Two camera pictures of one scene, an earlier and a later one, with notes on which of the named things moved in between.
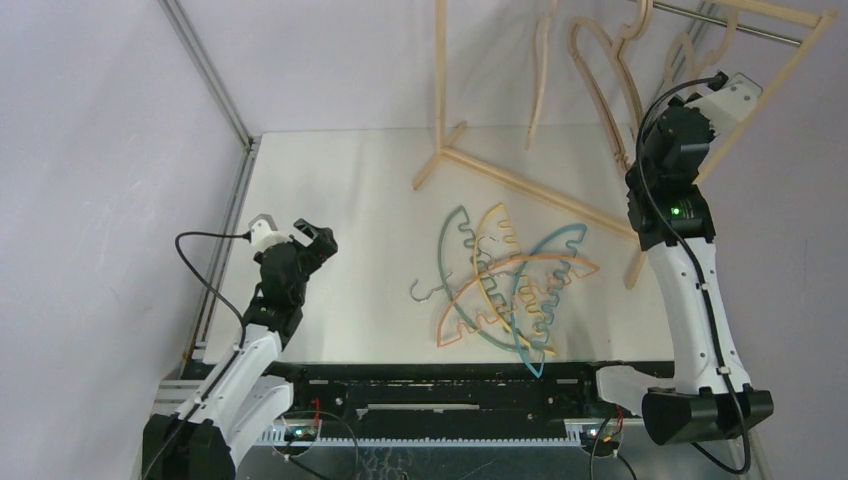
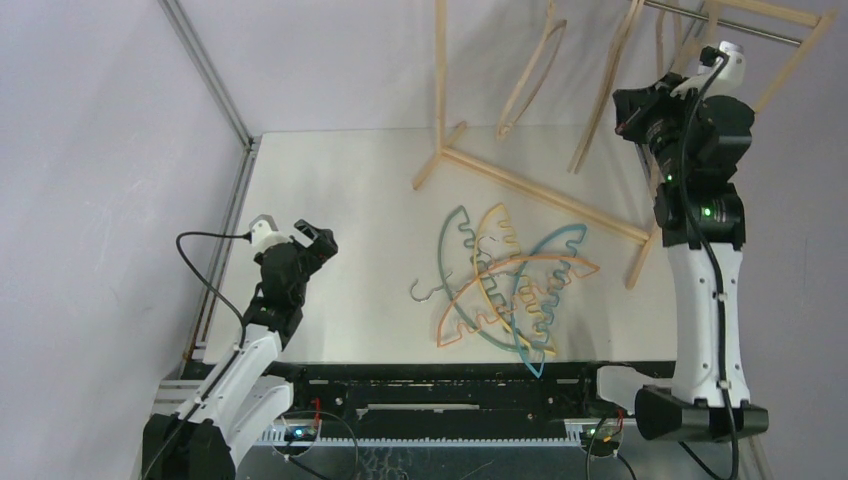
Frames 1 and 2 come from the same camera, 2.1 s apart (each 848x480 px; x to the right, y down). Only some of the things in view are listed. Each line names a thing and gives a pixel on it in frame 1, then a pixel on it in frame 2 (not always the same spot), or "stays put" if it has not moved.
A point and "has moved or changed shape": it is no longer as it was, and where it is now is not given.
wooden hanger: (630, 31) to (598, 102)
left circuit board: (300, 433) stays put
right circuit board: (592, 438) stays put
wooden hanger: (680, 67) has moved or changed shape
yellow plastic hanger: (499, 278) stays put
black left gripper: (321, 247) stays put
